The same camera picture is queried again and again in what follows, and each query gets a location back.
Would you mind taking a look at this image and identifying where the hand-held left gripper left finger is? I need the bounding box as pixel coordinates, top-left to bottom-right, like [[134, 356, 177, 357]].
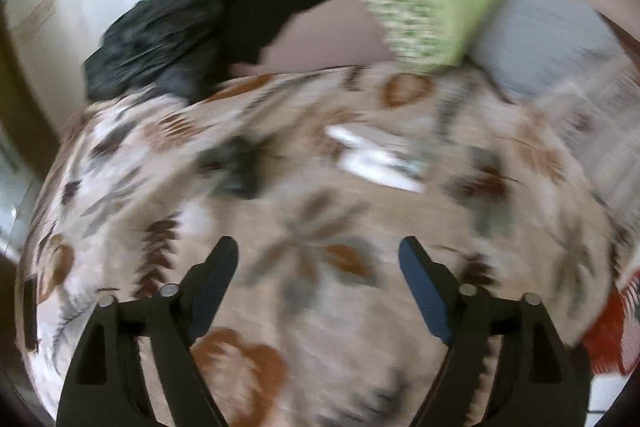
[[56, 236, 240, 427]]

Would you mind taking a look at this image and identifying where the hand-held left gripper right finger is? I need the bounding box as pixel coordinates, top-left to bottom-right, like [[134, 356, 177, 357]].
[[398, 236, 588, 427]]

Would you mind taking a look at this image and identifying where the white tissue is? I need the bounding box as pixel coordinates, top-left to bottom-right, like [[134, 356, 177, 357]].
[[342, 146, 432, 194]]

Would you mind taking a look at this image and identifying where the black plastic bag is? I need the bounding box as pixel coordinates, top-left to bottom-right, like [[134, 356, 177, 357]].
[[199, 136, 272, 201]]

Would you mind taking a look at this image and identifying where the leaf printed beige blanket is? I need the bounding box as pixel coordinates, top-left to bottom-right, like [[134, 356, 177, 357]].
[[15, 62, 640, 427]]

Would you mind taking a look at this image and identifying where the black smartphone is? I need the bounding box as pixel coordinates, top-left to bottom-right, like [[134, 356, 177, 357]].
[[22, 274, 42, 353]]

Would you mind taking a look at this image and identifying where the red patterned object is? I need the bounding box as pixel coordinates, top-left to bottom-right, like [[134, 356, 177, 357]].
[[581, 271, 640, 377]]

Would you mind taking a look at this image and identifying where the striped cloth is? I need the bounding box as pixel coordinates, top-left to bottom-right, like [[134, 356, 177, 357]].
[[545, 54, 640, 230]]

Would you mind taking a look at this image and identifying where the black puffer jacket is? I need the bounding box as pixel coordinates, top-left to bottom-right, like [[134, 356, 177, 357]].
[[82, 0, 236, 105]]

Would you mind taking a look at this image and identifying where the pink bedsheet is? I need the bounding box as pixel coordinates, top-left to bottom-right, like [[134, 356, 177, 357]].
[[230, 0, 402, 80]]

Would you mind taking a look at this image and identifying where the grey pillow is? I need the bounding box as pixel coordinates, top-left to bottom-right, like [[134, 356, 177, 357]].
[[470, 0, 632, 102]]

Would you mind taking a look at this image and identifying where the black cloth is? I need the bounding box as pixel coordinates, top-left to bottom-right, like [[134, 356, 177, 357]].
[[217, 0, 343, 68]]

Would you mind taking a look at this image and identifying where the dark wooden door frame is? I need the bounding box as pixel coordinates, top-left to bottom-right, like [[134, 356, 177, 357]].
[[0, 0, 63, 180]]

